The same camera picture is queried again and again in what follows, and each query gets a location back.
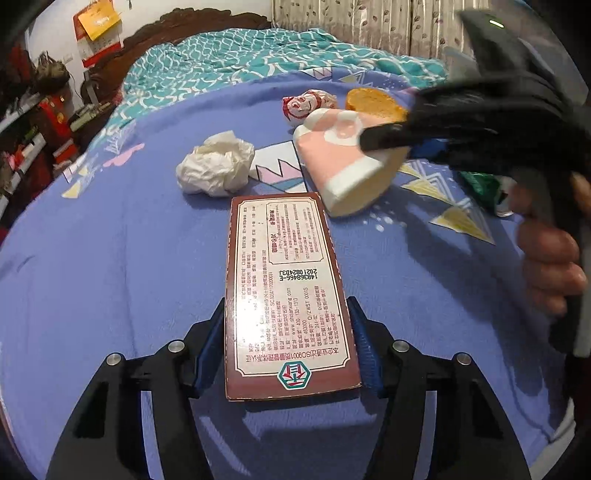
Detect red gift box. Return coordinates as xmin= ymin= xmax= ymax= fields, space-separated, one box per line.
xmin=39 ymin=95 xmax=77 ymax=158

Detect person's right hand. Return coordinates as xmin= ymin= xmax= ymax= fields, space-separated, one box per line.
xmin=515 ymin=173 xmax=591 ymax=319

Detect beige leaf print curtain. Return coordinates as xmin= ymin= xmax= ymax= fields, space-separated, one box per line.
xmin=272 ymin=0 xmax=467 ymax=61

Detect pink white foam block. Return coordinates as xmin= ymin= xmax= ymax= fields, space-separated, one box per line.
xmin=293 ymin=108 xmax=409 ymax=219

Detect cardboard box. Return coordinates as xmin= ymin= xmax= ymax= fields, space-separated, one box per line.
xmin=224 ymin=193 xmax=363 ymax=402

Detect teal patterned blanket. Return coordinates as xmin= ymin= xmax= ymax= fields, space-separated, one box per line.
xmin=111 ymin=28 xmax=451 ymax=139

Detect carved wooden headboard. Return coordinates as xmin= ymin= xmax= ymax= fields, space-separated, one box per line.
xmin=85 ymin=7 xmax=273 ymax=112

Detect hanging red clothes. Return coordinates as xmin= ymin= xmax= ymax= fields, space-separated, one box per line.
xmin=4 ymin=41 xmax=38 ymax=107

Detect red white wrapper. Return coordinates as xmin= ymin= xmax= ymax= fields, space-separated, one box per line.
xmin=281 ymin=89 xmax=343 ymax=126

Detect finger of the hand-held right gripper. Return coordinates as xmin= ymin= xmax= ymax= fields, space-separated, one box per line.
xmin=409 ymin=138 xmax=455 ymax=161
xmin=359 ymin=78 xmax=509 ymax=176

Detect white tissue paper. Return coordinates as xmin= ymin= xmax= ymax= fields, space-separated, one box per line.
xmin=175 ymin=130 xmax=256 ymax=197

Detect brown handbag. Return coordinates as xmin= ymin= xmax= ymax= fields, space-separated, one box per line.
xmin=32 ymin=53 xmax=72 ymax=93

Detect dark wooden nightstand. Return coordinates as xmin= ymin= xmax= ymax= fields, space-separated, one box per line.
xmin=69 ymin=104 xmax=116 ymax=144

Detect red yellow wall calendar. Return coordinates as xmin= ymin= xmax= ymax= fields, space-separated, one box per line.
xmin=73 ymin=0 xmax=124 ymax=65

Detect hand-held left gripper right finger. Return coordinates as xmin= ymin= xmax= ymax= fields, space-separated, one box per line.
xmin=346 ymin=295 xmax=541 ymax=480

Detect grey shelf rack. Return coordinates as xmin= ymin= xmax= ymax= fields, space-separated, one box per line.
xmin=0 ymin=92 xmax=51 ymax=222

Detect golden round bread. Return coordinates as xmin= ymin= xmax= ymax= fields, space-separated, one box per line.
xmin=345 ymin=88 xmax=411 ymax=124

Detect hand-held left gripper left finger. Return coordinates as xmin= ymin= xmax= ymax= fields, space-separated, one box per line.
xmin=44 ymin=298 xmax=227 ymax=480

